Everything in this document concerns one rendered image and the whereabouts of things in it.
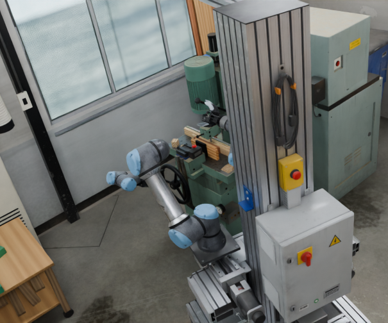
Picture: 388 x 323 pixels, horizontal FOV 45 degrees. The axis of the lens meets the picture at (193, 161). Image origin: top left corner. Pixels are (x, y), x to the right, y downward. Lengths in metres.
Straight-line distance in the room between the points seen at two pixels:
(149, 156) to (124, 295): 1.48
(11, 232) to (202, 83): 1.71
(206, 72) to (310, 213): 1.13
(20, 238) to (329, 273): 2.12
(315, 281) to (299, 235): 0.28
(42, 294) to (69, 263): 0.49
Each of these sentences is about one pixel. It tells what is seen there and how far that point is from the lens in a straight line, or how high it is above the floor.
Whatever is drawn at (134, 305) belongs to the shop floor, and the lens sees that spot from 3.38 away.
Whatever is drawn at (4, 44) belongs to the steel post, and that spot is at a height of 1.63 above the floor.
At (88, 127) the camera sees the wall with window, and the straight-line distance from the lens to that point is 4.03.
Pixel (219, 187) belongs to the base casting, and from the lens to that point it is 2.88.
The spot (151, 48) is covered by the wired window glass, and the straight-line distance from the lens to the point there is 4.26.
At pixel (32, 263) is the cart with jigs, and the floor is 0.53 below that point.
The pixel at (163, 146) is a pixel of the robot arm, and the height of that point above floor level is 1.35.
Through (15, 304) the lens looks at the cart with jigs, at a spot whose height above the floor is 0.20.
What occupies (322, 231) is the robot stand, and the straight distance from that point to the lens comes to 1.89.
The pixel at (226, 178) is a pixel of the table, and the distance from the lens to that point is 2.76.
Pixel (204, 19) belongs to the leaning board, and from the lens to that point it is 4.28.
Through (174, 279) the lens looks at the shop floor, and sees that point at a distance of 3.45.
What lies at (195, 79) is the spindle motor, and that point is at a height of 1.43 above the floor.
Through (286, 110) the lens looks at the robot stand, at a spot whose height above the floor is 1.66.
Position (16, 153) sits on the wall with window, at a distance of 3.86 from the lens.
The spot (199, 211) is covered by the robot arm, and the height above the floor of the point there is 1.05.
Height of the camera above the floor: 2.51
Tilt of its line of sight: 33 degrees down
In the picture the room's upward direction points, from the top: 11 degrees counter-clockwise
